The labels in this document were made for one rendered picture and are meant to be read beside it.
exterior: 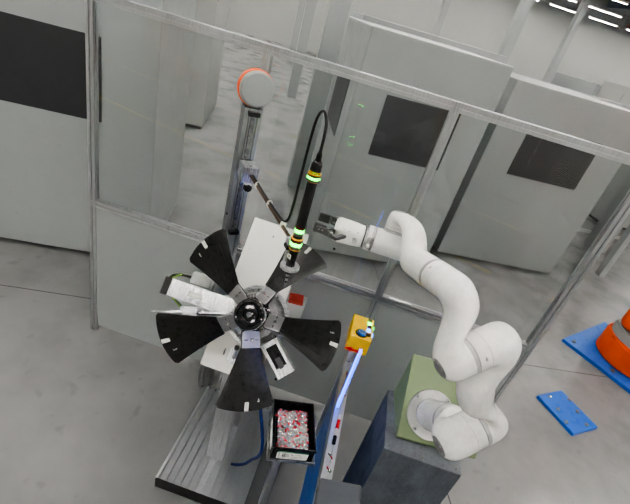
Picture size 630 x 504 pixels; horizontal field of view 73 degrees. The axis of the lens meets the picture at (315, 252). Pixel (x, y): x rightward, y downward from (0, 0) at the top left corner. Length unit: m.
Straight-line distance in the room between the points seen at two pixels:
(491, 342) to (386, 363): 1.56
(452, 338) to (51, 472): 2.14
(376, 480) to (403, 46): 3.22
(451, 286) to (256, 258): 1.06
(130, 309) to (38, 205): 1.29
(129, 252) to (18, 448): 1.14
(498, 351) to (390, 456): 0.80
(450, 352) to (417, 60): 3.21
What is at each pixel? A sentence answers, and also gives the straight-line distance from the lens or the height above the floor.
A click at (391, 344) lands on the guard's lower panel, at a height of 0.71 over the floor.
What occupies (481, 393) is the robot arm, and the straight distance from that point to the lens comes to 1.25.
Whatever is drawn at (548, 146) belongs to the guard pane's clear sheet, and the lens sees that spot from 2.12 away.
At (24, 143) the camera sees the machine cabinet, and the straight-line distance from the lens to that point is 3.73.
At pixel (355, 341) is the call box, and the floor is 1.05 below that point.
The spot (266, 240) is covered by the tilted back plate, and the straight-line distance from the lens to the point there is 1.93.
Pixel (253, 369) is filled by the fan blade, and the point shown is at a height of 1.04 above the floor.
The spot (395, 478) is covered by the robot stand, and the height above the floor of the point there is 0.79.
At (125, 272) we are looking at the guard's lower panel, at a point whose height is 0.57.
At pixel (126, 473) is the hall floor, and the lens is 2.63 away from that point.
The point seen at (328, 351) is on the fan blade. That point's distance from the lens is 1.63.
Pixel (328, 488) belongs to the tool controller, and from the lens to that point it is 1.23.
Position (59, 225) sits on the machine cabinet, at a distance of 3.93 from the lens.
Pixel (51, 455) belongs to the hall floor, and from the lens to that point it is 2.74.
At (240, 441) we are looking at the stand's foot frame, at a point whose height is 0.06.
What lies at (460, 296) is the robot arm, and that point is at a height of 1.76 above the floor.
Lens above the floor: 2.26
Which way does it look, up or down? 30 degrees down
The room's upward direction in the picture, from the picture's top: 17 degrees clockwise
